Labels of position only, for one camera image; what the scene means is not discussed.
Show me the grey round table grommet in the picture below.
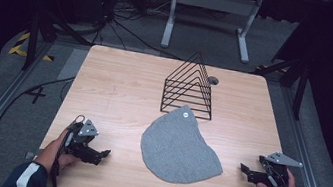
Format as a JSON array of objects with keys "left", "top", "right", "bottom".
[{"left": 207, "top": 75, "right": 221, "bottom": 87}]

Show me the black metal stand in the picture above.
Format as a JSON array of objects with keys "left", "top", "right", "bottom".
[
  {"left": 20, "top": 6, "right": 98, "bottom": 82},
  {"left": 245, "top": 49, "right": 314, "bottom": 122}
]

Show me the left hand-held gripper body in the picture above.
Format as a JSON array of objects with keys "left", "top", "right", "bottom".
[{"left": 61, "top": 115, "right": 107, "bottom": 166}]

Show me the bundle of black cables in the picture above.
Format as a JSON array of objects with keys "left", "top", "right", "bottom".
[{"left": 92, "top": 0, "right": 192, "bottom": 61}]

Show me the grey knit hat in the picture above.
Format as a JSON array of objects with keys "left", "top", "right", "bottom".
[{"left": 134, "top": 98, "right": 233, "bottom": 187}]

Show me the black wire rack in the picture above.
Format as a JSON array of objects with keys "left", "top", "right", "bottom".
[{"left": 158, "top": 46, "right": 223, "bottom": 122}]

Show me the person's left hand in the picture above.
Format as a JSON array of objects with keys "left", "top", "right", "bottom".
[{"left": 34, "top": 124, "right": 83, "bottom": 178}]

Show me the white metal table frame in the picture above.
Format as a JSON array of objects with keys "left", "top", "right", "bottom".
[{"left": 159, "top": 0, "right": 265, "bottom": 66}]

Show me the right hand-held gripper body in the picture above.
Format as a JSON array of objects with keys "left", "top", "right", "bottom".
[{"left": 253, "top": 149, "right": 305, "bottom": 187}]

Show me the yellow black floor tape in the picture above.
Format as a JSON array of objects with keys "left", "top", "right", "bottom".
[{"left": 6, "top": 28, "right": 59, "bottom": 64}]

